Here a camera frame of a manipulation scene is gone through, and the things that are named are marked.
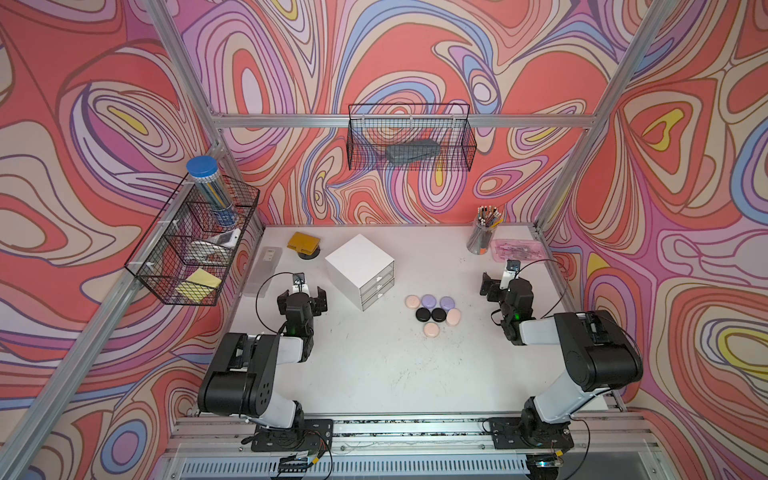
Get white drawer cabinet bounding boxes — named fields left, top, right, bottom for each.
left=325, top=234, right=395, bottom=311

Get purple earphone case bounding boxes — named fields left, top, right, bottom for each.
left=439, top=296, right=456, bottom=312
left=421, top=294, right=438, bottom=309

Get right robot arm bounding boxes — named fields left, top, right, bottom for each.
left=480, top=274, right=643, bottom=452

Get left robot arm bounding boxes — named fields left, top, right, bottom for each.
left=197, top=288, right=328, bottom=452

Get pink transparent pencil case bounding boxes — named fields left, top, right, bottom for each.
left=490, top=239, right=548, bottom=263

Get clear plastic box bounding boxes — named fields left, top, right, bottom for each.
left=243, top=246, right=283, bottom=297

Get yellow box on black disc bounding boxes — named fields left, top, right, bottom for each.
left=287, top=232, right=320, bottom=260

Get pink earphone case right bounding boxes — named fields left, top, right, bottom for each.
left=445, top=308, right=462, bottom=326

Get pink earphone case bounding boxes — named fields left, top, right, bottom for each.
left=445, top=308, right=462, bottom=326
left=423, top=322, right=441, bottom=338
left=405, top=295, right=421, bottom=310

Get mesh pen holder cup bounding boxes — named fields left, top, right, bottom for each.
left=466, top=206, right=503, bottom=255

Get black earphone case right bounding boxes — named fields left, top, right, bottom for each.
left=430, top=307, right=447, bottom=323

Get black earphone case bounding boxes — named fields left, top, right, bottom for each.
left=415, top=307, right=432, bottom=323
left=430, top=307, right=447, bottom=323

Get pink earphone case front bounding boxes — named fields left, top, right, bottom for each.
left=423, top=322, right=441, bottom=338

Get black earphone case left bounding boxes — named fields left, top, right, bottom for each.
left=415, top=307, right=432, bottom=323

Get white item in left basket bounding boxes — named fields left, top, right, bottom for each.
left=207, top=228, right=241, bottom=249

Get yellow sticky notes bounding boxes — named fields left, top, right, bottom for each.
left=175, top=268, right=222, bottom=304

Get pink earphone case left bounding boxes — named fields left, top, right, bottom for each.
left=405, top=295, right=421, bottom=310

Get blue lid pencil jar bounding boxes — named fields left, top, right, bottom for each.
left=186, top=155, right=238, bottom=229

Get dark object in back basket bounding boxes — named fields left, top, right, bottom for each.
left=385, top=139, right=441, bottom=166

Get black wire basket left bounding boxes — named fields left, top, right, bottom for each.
left=124, top=176, right=260, bottom=306

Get black wire basket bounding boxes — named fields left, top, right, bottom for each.
left=124, top=176, right=260, bottom=306
left=346, top=100, right=477, bottom=172

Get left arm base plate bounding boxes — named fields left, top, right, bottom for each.
left=250, top=419, right=334, bottom=453

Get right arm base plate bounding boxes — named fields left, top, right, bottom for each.
left=487, top=417, right=574, bottom=452

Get black wire basket back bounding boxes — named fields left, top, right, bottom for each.
left=346, top=100, right=477, bottom=172

